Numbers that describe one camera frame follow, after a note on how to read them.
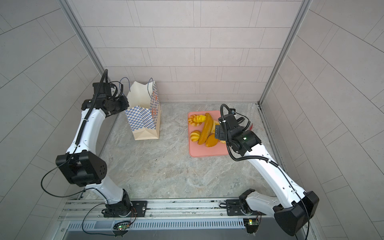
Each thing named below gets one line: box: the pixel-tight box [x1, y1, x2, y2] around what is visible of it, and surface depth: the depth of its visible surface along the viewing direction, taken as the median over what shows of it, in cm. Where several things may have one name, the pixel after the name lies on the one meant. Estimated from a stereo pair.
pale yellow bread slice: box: [211, 120, 220, 134], surface depth 96 cm
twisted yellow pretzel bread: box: [188, 114, 206, 127], surface depth 103 cm
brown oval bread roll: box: [205, 134, 219, 147], surface depth 93 cm
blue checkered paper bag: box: [124, 77, 161, 140], surface depth 87 cm
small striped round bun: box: [190, 130, 201, 142], surface depth 95 cm
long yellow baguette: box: [197, 113, 213, 145], surface depth 93 cm
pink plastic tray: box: [188, 110, 229, 158], surface depth 94 cm
